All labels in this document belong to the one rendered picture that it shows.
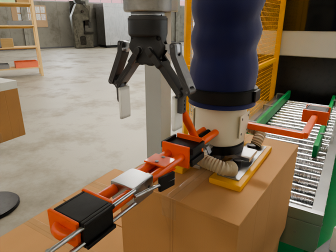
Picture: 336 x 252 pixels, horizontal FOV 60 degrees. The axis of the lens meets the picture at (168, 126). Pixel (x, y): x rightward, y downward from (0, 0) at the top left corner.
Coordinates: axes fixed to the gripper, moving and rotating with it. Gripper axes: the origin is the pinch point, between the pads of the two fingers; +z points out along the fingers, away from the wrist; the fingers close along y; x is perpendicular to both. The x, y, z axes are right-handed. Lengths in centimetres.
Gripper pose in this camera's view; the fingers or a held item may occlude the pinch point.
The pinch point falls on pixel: (149, 117)
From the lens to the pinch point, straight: 61.4
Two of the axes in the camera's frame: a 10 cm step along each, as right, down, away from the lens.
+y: -8.4, -1.9, 5.1
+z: 0.0, 9.4, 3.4
